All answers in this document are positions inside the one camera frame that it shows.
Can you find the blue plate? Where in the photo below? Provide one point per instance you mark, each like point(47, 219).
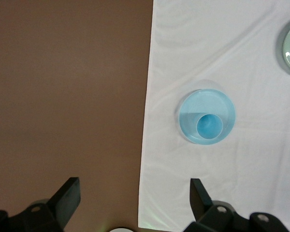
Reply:
point(203, 101)

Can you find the white cloth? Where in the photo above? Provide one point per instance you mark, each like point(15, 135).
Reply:
point(207, 48)

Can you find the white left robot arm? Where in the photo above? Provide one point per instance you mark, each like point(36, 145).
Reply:
point(120, 230)

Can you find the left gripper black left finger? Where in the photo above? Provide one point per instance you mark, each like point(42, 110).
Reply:
point(62, 203)

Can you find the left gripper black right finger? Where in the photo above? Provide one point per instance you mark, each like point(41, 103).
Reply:
point(207, 215)

